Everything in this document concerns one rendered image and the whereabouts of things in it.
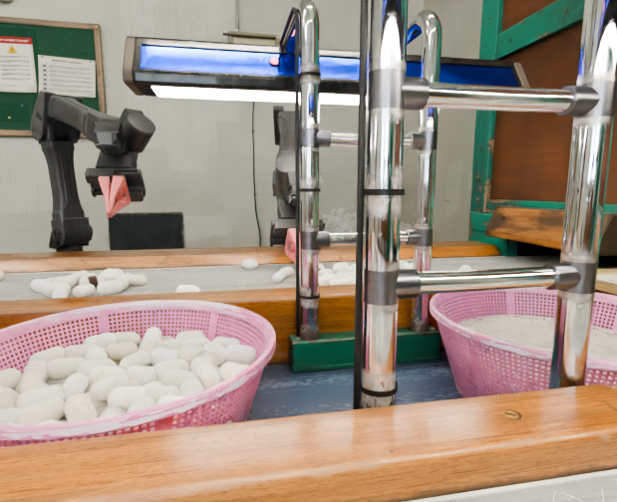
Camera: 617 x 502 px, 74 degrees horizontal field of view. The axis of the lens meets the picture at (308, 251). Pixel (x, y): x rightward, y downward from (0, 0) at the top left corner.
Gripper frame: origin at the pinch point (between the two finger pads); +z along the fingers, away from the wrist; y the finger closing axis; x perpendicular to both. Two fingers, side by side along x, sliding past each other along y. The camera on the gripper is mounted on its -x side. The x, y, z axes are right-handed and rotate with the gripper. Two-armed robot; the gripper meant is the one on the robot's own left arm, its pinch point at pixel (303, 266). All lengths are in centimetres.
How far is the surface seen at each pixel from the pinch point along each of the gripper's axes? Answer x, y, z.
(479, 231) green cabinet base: 14, 52, -21
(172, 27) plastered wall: 48, -40, -228
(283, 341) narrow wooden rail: -9.2, -6.7, 19.5
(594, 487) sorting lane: -33, 6, 43
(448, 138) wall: 75, 125, -159
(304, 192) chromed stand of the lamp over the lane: -25.3, -4.4, 9.0
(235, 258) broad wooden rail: 11.0, -11.6, -11.8
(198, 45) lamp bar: -30.8, -16.5, -16.3
